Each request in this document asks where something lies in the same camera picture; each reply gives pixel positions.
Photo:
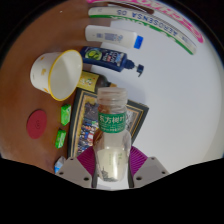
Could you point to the amber yellow-labelled pump bottle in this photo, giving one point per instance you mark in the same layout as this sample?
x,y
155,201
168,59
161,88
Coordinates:
x,y
88,81

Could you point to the blue tissue pack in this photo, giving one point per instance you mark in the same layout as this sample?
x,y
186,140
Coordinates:
x,y
60,165

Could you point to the framed group photo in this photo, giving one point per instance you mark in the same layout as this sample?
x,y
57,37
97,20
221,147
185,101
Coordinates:
x,y
83,123

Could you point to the pink long box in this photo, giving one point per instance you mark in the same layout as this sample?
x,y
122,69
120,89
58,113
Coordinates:
x,y
173,18

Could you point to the dark blue pump bottle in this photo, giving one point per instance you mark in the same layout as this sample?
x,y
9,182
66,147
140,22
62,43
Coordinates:
x,y
103,56

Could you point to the clear green-labelled plastic bottle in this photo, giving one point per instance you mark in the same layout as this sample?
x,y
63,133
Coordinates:
x,y
111,133

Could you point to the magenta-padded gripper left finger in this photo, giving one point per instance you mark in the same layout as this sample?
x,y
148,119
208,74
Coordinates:
x,y
75,171

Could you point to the white blue-capped bottle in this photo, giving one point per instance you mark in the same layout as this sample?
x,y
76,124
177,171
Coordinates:
x,y
106,36

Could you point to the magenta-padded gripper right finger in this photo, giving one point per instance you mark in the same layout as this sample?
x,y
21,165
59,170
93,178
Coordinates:
x,y
150,171

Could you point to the white green long box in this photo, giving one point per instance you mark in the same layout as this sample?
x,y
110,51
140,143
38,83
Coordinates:
x,y
146,23

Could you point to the white yellow-rimmed cup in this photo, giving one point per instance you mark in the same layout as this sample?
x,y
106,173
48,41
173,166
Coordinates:
x,y
63,75

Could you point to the flat round red coaster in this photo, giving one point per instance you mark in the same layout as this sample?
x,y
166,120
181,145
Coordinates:
x,y
36,124

